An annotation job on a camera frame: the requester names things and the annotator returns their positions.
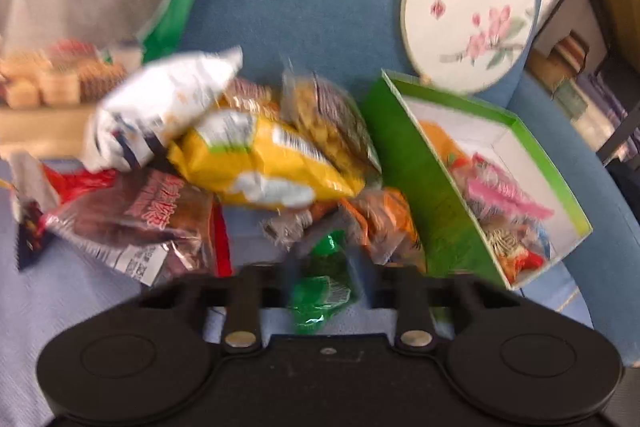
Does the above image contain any green cardboard box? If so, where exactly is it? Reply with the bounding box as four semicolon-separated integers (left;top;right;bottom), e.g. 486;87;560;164
361;68;593;292

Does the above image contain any yellow snack bag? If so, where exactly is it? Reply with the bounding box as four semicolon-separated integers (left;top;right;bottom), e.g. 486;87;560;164
167;107;368;212

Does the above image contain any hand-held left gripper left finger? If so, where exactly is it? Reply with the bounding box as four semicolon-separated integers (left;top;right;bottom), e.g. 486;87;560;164
140;252;301;354

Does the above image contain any dark brown snack packet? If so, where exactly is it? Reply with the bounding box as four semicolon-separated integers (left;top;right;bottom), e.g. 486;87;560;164
42;169;216;288

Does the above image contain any pink clear snack packet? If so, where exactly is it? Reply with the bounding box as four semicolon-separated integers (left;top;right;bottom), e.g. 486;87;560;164
465;157;556;220

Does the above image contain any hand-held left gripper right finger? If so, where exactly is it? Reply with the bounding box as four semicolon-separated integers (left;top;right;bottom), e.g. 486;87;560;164
350;249;518;350

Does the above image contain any round flower print fan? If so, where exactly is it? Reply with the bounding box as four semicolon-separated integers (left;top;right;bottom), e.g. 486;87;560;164
400;0;538;95

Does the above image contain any stack of books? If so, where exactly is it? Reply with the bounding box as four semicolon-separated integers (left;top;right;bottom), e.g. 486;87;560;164
547;32;606;75

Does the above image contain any orange clear snack packet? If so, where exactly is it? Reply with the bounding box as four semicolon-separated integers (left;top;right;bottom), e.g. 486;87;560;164
340;187;426;273

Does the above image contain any white black-print snack bag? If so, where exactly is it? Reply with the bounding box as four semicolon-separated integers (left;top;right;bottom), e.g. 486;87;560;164
85;47;245;172

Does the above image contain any small green candy packet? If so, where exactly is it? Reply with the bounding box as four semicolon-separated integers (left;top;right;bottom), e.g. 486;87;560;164
287;232;356;335

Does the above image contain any plaid blue blanket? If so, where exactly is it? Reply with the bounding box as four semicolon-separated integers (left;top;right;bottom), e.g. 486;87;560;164
0;147;596;427

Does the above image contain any small dark snack packet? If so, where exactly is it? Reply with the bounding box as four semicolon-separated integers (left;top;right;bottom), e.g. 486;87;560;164
10;152;56;270

